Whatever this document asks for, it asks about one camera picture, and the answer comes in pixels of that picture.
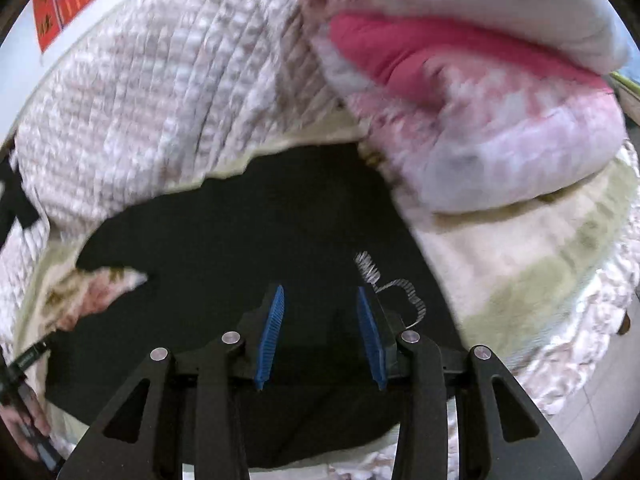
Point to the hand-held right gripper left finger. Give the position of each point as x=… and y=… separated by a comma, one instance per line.
x=270, y=340

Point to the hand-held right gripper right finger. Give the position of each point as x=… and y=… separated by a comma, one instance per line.
x=372, y=345

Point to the black pants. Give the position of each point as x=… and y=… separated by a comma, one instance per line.
x=225, y=240

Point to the person's left hand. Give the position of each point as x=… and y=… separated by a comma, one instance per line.
x=27, y=410

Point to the cream floral plush blanket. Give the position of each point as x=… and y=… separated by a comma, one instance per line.
x=500, y=260

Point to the dark cloth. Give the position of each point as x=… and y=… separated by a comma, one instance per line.
x=17, y=200

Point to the pink and white folded comforter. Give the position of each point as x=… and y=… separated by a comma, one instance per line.
x=500, y=135

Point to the white quilted bedspread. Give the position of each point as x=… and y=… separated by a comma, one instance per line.
x=150, y=85

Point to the red and blue wall poster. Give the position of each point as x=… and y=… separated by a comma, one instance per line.
x=65, y=5

